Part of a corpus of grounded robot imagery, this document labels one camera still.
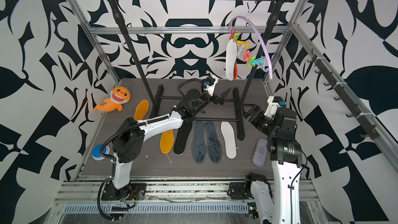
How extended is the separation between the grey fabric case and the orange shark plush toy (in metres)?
0.86

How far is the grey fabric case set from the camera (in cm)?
83

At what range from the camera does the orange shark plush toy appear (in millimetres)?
1012
